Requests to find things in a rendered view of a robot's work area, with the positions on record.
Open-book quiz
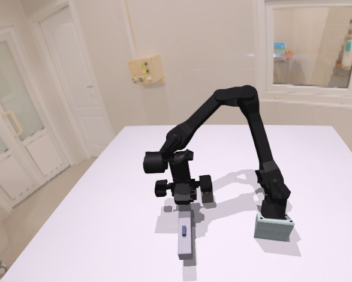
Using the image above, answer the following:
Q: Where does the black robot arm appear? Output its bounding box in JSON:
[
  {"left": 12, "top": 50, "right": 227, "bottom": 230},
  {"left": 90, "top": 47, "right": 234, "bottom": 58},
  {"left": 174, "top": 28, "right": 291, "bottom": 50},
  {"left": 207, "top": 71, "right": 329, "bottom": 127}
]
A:
[{"left": 143, "top": 85, "right": 291, "bottom": 220}]

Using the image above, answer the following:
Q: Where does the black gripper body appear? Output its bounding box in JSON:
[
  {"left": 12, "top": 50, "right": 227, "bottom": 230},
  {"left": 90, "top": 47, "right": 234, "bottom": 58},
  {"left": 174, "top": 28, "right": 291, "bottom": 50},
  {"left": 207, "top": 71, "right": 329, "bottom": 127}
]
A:
[{"left": 155, "top": 170, "right": 213, "bottom": 197}]

